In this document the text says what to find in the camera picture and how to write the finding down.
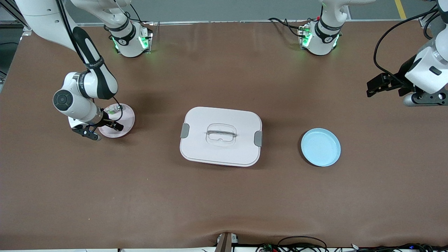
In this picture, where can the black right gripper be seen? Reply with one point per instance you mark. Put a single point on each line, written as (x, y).
(105, 121)

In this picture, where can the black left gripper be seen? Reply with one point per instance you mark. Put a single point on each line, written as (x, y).
(400, 79)

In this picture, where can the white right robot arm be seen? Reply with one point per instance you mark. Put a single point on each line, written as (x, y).
(75, 105)

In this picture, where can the white lidded plastic box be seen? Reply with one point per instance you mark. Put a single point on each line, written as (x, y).
(210, 154)

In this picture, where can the pink round plate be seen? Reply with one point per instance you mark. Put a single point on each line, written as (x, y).
(127, 120)

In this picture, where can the light blue round plate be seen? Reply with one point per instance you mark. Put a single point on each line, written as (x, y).
(320, 147)

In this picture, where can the brown table cover mat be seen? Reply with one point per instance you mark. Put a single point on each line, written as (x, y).
(224, 203)

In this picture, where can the green push button switch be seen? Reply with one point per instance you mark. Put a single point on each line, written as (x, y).
(113, 110)

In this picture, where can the aluminium frame profile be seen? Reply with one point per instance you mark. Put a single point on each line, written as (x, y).
(425, 22)
(14, 19)

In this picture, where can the grey metal bracket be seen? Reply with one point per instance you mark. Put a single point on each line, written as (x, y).
(226, 243)

